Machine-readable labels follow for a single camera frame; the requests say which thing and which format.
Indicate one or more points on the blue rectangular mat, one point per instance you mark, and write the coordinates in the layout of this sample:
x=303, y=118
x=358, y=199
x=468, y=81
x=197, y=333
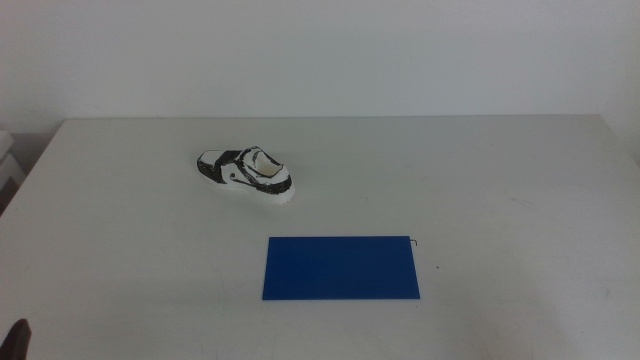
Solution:
x=340, y=267

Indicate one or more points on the white and black shoe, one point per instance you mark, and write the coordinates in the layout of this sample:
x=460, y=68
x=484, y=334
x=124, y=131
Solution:
x=227, y=172

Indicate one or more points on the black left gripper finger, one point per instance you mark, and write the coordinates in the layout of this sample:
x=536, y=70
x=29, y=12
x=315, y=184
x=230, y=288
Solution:
x=17, y=342

